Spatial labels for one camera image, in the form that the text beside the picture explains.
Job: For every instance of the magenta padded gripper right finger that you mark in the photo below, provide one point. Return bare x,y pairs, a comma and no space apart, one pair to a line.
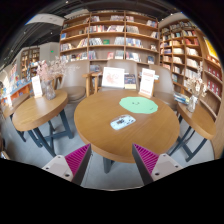
152,166

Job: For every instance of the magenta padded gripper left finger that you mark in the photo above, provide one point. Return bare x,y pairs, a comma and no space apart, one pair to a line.
71,167

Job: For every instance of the white patterned computer mouse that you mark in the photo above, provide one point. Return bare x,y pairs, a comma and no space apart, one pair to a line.
122,121

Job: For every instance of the green round mouse pad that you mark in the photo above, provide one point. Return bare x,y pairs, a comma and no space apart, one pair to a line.
139,105

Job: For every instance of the round wooden centre table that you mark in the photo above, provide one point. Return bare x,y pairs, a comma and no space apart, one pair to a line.
157,131

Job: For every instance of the round wooden table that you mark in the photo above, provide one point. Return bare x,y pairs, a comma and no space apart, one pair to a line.
34,112
157,131
199,121

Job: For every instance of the round wooden right table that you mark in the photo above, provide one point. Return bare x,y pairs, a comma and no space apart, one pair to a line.
199,121

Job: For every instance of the round wooden left table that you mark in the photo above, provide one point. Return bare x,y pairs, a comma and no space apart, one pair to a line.
34,112

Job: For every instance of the stacked books on right table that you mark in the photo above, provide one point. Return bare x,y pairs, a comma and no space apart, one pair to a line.
181,98

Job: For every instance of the beige chair right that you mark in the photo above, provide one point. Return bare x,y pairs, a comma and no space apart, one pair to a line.
164,89

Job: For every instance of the beige chair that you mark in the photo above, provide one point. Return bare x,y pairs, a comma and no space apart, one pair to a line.
73,81
164,89

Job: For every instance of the white sign on left table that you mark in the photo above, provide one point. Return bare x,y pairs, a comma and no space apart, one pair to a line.
36,86

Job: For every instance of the beige chair left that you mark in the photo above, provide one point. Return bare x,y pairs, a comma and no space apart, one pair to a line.
73,81

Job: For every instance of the white red standing sign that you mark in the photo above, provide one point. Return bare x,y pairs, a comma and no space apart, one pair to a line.
147,82

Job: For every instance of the dark book on display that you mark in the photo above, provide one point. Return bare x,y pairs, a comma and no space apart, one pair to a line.
129,81

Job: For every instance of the glass vase with dried flowers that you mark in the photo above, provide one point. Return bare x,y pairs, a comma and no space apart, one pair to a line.
197,87

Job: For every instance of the white picture board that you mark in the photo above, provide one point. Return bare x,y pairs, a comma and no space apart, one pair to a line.
113,77

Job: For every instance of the glass vase with pink flowers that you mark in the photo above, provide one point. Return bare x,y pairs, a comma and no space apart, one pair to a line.
48,71

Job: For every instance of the distant wooden bookshelf left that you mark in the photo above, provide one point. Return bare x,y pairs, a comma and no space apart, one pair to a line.
29,62

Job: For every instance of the wooden bookshelf right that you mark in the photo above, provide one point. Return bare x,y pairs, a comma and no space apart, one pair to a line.
187,53

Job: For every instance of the large wooden bookshelf centre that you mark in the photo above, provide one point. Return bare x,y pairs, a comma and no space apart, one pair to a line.
111,34

